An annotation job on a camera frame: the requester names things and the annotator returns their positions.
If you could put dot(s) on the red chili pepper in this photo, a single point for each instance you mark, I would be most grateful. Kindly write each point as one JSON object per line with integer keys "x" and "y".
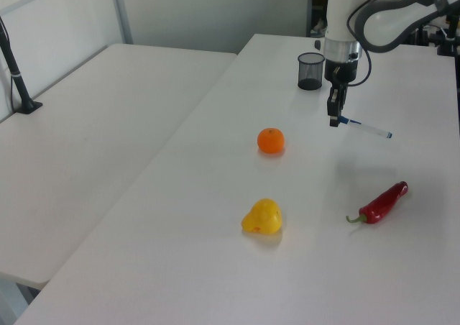
{"x": 381, "y": 204}

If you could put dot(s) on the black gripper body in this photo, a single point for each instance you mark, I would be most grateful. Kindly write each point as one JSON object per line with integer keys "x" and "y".
{"x": 341, "y": 71}

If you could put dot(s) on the grey partition frame post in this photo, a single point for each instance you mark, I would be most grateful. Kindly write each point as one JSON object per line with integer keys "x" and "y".
{"x": 121, "y": 12}

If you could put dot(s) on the blue white marker pen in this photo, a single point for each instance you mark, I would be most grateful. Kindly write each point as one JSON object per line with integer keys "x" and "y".
{"x": 366, "y": 127}

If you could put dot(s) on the orange mandarin fruit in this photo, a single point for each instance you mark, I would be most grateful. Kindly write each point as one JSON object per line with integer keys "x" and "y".
{"x": 271, "y": 141}

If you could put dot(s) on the white side table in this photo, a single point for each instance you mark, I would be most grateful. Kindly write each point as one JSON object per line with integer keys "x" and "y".
{"x": 90, "y": 141}

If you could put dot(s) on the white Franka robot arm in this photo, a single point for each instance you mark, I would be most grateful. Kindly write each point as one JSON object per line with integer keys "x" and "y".
{"x": 338, "y": 16}

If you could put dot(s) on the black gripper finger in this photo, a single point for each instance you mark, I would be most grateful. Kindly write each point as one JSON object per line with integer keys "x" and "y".
{"x": 344, "y": 95}
{"x": 334, "y": 105}

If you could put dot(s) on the black camera stand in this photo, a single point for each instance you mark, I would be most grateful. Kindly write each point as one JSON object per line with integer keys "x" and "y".
{"x": 447, "y": 41}

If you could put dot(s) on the black mesh pen cup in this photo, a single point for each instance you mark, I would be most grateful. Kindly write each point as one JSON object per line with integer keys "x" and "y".
{"x": 309, "y": 69}

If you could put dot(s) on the black pole with base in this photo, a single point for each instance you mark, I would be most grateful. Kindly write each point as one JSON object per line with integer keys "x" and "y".
{"x": 16, "y": 77}

